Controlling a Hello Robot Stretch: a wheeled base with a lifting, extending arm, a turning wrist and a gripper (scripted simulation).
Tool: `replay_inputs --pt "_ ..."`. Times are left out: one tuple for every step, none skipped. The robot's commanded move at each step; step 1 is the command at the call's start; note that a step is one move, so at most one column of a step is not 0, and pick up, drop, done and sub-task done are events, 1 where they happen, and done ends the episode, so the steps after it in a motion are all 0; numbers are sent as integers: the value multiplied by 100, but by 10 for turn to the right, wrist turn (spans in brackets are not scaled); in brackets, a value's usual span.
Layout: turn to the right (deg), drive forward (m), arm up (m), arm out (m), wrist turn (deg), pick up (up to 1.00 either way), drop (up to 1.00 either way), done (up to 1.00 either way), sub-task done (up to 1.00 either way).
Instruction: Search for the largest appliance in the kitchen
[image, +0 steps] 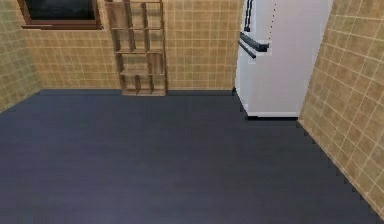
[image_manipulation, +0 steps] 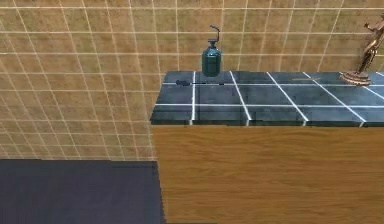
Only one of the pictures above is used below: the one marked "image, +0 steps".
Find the black horizontal fridge handle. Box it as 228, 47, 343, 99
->
238, 31, 270, 60

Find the white fridge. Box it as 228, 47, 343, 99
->
234, 0, 335, 120

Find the brown framed window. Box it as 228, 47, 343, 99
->
16, 0, 103, 31

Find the black vertical fridge handle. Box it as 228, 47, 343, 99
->
243, 0, 255, 33

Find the brown wooden shelf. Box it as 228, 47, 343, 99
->
104, 0, 168, 97

